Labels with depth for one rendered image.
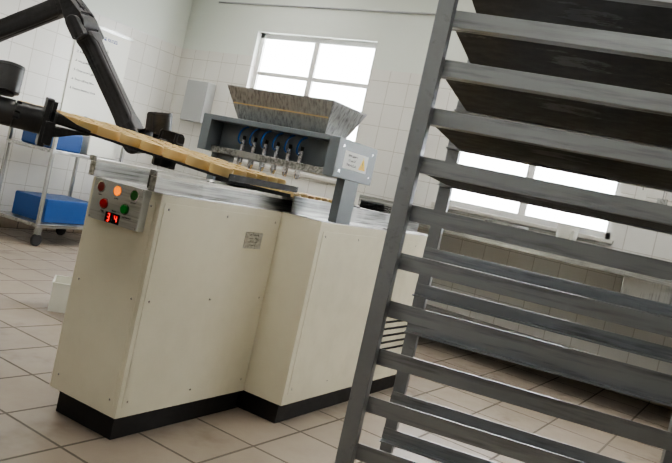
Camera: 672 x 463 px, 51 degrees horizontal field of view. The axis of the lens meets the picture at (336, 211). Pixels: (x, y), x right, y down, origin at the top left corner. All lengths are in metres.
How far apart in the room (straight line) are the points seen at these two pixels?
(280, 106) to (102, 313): 1.14
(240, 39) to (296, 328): 4.95
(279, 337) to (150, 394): 0.59
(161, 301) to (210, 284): 0.24
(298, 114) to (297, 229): 0.49
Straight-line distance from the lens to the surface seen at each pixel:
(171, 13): 7.81
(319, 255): 2.80
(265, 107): 3.05
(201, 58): 7.70
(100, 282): 2.51
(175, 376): 2.63
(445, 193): 1.70
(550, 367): 1.70
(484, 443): 1.32
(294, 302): 2.82
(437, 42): 1.29
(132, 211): 2.37
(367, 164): 2.99
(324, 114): 2.88
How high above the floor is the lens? 0.97
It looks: 2 degrees down
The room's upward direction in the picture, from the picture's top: 13 degrees clockwise
